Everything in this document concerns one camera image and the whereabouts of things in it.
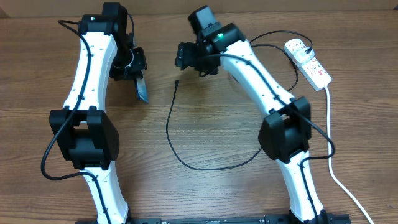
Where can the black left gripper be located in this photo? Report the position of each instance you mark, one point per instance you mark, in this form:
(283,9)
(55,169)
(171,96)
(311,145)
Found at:
(135,72)

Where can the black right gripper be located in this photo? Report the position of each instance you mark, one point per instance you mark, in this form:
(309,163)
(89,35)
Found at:
(187,60)

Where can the blue Galaxy smartphone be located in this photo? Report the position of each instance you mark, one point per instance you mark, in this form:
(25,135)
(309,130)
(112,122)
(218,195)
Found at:
(141,90)

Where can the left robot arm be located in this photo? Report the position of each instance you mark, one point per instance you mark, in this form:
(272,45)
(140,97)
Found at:
(82,129)

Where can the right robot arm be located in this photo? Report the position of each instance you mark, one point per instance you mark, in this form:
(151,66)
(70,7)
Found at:
(286,126)

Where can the white charger plug adapter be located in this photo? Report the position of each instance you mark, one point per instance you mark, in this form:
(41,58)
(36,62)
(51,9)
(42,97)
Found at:
(303,55)

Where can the white power strip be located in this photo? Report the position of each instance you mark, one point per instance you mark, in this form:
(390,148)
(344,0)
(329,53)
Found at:
(313,71)

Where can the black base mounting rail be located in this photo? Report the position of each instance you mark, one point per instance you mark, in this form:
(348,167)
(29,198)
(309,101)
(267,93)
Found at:
(267,219)

